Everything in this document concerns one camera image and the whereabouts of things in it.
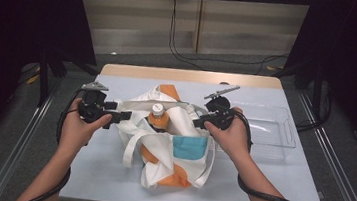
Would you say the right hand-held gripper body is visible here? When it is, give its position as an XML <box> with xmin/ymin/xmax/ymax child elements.
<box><xmin>201</xmin><ymin>82</ymin><xmax>241</xmax><ymax>132</ymax></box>

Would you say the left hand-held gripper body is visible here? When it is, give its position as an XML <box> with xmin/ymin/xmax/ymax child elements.
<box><xmin>77</xmin><ymin>80</ymin><xmax>116</xmax><ymax>127</ymax></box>

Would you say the white canvas tote bag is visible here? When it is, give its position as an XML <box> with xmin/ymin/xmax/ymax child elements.
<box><xmin>108</xmin><ymin>78</ymin><xmax>224</xmax><ymax>196</ymax></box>

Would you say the orange juice bottle white cap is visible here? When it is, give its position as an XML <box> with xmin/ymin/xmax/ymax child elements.
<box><xmin>145</xmin><ymin>101</ymin><xmax>171</xmax><ymax>134</ymax></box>

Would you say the person's right hand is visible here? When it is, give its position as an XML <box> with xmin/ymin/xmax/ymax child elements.
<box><xmin>200</xmin><ymin>103</ymin><xmax>255</xmax><ymax>164</ymax></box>

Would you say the person's left hand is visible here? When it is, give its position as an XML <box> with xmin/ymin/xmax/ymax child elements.
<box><xmin>57</xmin><ymin>104</ymin><xmax>114</xmax><ymax>158</ymax></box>

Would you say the clear plastic tray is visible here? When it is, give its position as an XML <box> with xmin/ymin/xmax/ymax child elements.
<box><xmin>215</xmin><ymin>99</ymin><xmax>300</xmax><ymax>163</ymax></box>

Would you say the black stand leg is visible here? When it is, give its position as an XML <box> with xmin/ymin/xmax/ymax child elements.
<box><xmin>271</xmin><ymin>55</ymin><xmax>328</xmax><ymax>113</ymax></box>
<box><xmin>33</xmin><ymin>49</ymin><xmax>103</xmax><ymax>114</ymax></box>

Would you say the pale blue table mat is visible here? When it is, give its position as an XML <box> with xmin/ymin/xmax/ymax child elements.
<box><xmin>56</xmin><ymin>67</ymin><xmax>341</xmax><ymax>201</ymax></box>

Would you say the yellow floor tape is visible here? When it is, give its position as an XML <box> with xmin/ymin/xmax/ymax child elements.
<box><xmin>26</xmin><ymin>72</ymin><xmax>41</xmax><ymax>87</ymax></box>

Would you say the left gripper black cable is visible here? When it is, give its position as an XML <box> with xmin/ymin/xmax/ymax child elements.
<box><xmin>20</xmin><ymin>83</ymin><xmax>85</xmax><ymax>201</ymax></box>

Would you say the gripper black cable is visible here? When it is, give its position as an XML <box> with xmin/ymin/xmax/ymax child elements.
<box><xmin>20</xmin><ymin>83</ymin><xmax>85</xmax><ymax>201</ymax></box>
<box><xmin>220</xmin><ymin>108</ymin><xmax>320</xmax><ymax>201</ymax></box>

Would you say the black floor cable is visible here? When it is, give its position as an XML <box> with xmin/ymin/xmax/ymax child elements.
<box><xmin>165</xmin><ymin>0</ymin><xmax>294</xmax><ymax>81</ymax></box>

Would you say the metal floor rail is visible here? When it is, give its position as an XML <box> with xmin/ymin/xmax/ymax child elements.
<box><xmin>286</xmin><ymin>89</ymin><xmax>357</xmax><ymax>201</ymax></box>
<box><xmin>0</xmin><ymin>71</ymin><xmax>66</xmax><ymax>201</ymax></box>

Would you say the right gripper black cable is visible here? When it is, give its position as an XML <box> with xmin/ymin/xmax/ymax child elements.
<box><xmin>220</xmin><ymin>108</ymin><xmax>320</xmax><ymax>201</ymax></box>

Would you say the black cable bundle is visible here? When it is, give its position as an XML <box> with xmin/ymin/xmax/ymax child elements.
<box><xmin>294</xmin><ymin>78</ymin><xmax>336</xmax><ymax>135</ymax></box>

